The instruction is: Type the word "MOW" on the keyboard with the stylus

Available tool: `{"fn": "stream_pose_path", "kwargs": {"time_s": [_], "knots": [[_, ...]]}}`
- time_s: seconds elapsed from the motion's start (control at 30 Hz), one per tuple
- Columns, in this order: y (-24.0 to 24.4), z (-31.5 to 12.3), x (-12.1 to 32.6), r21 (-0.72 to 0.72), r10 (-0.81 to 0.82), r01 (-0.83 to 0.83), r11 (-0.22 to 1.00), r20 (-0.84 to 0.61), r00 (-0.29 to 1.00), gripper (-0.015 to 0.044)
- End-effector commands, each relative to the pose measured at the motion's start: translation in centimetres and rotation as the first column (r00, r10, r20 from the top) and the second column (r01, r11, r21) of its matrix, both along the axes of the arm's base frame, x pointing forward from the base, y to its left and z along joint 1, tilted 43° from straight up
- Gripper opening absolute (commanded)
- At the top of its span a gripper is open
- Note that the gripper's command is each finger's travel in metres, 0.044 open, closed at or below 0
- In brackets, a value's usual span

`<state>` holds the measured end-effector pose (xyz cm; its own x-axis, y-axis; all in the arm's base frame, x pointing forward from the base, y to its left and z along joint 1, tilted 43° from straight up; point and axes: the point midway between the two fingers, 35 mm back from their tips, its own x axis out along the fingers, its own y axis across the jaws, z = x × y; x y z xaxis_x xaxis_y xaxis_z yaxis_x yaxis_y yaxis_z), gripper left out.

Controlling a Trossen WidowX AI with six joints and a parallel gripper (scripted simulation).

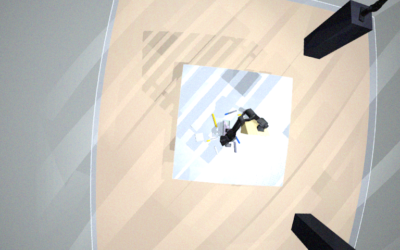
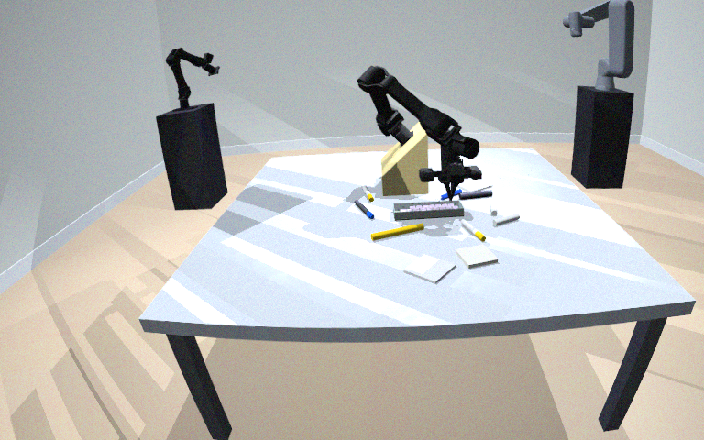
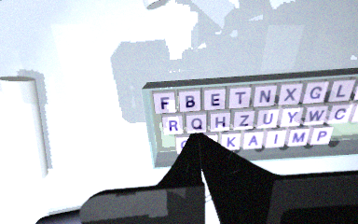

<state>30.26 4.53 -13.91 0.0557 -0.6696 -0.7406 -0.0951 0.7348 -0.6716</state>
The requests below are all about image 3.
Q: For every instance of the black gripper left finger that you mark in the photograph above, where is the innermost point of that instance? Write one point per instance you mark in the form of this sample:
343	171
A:
178	198

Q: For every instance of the keyboard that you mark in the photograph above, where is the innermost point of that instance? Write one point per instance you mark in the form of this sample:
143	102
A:
279	117

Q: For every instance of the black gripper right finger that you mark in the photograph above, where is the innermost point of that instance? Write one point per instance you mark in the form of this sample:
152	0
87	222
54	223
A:
243	192

